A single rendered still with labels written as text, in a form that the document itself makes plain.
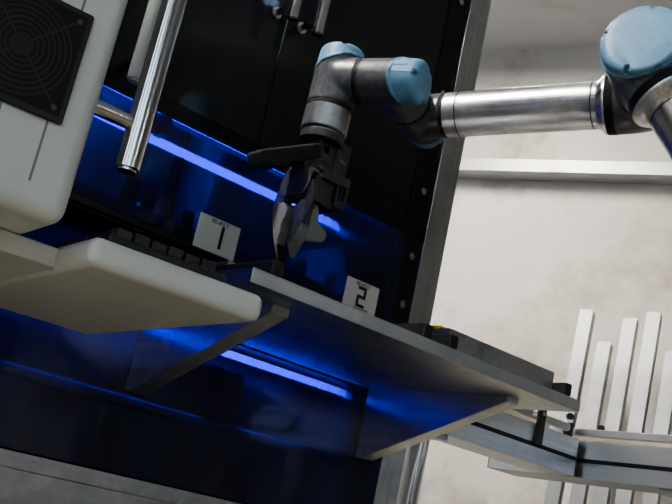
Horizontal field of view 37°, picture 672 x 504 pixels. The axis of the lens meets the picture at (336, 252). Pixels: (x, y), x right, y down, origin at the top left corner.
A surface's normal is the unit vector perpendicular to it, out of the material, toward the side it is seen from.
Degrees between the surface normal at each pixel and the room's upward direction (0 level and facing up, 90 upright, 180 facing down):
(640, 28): 84
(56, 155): 90
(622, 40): 84
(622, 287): 90
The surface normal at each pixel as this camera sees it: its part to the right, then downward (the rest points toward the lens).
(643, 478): -0.74, -0.33
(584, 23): -0.21, 0.94
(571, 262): -0.42, -0.33
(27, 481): 0.65, -0.07
